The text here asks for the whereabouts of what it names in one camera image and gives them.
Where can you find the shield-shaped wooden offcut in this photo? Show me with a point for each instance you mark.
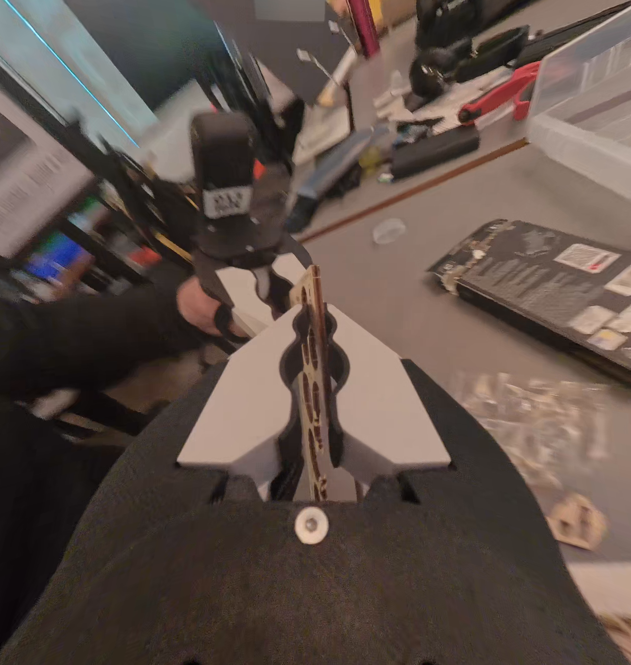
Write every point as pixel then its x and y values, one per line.
pixel 575 522

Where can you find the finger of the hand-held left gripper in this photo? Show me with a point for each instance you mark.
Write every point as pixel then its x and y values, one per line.
pixel 242 291
pixel 292 267

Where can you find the wooden sheet with wheels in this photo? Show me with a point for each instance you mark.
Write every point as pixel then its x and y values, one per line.
pixel 315 374

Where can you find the small clear plastic cup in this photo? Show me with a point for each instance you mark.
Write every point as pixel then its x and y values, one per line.
pixel 389 231

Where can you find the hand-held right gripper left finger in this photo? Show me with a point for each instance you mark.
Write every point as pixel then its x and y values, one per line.
pixel 232 410

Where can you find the clear plastic bag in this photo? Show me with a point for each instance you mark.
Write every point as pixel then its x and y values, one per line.
pixel 533 426

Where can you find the black product box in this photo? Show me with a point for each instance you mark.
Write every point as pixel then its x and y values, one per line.
pixel 544 296

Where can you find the clear plastic storage box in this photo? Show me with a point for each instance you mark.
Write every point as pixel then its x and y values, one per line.
pixel 596 119

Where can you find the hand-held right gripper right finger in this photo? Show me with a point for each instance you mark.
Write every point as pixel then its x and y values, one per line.
pixel 393 410

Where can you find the black rectangular case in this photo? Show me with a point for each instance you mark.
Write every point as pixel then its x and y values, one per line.
pixel 435 150

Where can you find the red bottle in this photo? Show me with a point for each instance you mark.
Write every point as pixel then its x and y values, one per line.
pixel 364 26

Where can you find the red hand tool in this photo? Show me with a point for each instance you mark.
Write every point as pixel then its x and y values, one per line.
pixel 494 98

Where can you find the person's left hand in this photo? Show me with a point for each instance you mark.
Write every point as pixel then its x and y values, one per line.
pixel 196 306

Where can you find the person's left forearm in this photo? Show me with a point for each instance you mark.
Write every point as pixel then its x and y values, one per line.
pixel 86 337

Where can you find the framed marker sign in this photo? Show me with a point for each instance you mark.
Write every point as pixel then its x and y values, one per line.
pixel 24 176

